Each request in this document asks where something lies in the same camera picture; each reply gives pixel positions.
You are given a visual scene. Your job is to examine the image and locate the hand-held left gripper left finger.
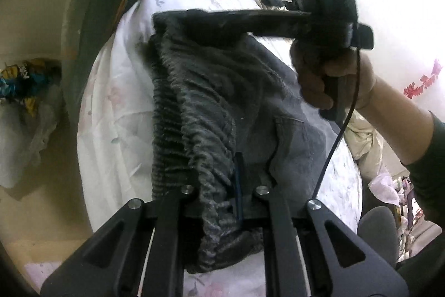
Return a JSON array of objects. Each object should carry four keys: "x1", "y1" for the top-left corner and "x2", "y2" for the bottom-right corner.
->
[{"x1": 41, "y1": 184, "x2": 201, "y2": 297}]

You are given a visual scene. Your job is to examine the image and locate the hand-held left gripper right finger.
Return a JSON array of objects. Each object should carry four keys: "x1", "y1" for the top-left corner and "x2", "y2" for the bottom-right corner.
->
[{"x1": 232, "y1": 152, "x2": 410, "y2": 297}]

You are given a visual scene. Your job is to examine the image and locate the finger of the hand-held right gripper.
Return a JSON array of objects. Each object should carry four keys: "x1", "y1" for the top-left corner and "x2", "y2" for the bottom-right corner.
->
[{"x1": 186, "y1": 8, "x2": 312, "y2": 39}]

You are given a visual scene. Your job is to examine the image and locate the grey pants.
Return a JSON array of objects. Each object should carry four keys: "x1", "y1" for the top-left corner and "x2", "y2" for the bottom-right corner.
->
[{"x1": 149, "y1": 10, "x2": 348, "y2": 275}]

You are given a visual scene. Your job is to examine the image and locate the person's right forearm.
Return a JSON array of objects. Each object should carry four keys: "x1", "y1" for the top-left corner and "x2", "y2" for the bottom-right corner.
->
[{"x1": 356, "y1": 78, "x2": 445, "y2": 226}]

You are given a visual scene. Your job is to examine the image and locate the person's right hand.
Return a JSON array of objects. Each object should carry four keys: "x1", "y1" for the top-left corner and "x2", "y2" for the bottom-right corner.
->
[{"x1": 290, "y1": 38, "x2": 378, "y2": 110}]

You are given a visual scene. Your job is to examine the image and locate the black clothes heap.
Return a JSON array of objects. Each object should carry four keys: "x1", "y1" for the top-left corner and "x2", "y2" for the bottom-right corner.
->
[{"x1": 261, "y1": 0, "x2": 296, "y2": 11}]

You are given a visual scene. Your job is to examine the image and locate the white floral bed sheet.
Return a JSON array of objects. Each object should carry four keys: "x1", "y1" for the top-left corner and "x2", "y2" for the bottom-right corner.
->
[{"x1": 76, "y1": 0, "x2": 364, "y2": 297}]

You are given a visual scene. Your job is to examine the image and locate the cream blanket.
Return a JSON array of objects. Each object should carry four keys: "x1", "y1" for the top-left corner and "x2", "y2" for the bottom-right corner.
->
[{"x1": 252, "y1": 0, "x2": 386, "y2": 179}]

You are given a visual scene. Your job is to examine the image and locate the person's leg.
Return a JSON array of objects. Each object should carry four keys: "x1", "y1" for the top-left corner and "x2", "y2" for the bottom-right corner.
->
[{"x1": 357, "y1": 206, "x2": 400, "y2": 271}]

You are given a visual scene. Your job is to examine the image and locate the white plastic bag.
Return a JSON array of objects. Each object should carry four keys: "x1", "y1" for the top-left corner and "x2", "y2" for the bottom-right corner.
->
[{"x1": 0, "y1": 99, "x2": 62, "y2": 190}]

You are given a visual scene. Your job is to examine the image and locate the teal padded bed headboard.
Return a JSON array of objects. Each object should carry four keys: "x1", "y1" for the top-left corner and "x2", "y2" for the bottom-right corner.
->
[{"x1": 61, "y1": 0, "x2": 183, "y2": 125}]

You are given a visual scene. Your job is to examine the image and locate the colourful snack packets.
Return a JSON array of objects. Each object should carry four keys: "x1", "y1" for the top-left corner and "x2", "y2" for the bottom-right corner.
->
[{"x1": 0, "y1": 58, "x2": 54, "y2": 117}]

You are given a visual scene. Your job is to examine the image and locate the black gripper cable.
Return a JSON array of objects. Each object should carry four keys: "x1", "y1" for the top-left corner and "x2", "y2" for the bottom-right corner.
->
[{"x1": 311, "y1": 46, "x2": 362, "y2": 202}]

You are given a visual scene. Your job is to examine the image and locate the red wall decoration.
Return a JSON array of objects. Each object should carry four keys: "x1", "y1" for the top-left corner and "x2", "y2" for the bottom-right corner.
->
[{"x1": 403, "y1": 60, "x2": 443, "y2": 99}]

